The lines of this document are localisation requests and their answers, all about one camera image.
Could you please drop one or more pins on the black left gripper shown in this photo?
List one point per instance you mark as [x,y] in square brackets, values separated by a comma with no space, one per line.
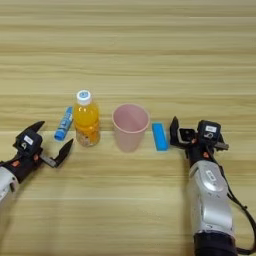
[26,165]

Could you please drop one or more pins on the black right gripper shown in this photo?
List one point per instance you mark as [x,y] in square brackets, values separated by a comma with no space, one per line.
[196,151]

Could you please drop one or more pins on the small white black square device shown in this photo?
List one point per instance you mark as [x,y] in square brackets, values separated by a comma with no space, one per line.
[187,135]

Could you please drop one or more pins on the blue rectangular eraser block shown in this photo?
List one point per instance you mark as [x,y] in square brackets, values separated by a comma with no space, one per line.
[160,136]

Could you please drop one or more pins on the blue glue stick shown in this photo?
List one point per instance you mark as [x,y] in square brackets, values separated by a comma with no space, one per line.
[65,125]

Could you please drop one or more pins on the orange juice bottle white cap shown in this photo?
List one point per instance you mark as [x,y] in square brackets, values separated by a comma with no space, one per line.
[86,121]

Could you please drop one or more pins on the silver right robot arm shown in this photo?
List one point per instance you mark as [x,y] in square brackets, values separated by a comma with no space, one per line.
[210,196]

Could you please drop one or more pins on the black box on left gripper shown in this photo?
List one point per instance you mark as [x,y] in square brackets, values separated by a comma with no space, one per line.
[28,141]

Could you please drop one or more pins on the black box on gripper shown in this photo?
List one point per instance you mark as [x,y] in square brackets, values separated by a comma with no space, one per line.
[28,141]
[209,131]

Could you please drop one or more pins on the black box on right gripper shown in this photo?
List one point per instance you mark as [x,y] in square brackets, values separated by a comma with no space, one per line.
[209,131]

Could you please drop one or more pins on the pink plastic cup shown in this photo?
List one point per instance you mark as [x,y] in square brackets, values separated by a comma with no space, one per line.
[130,128]

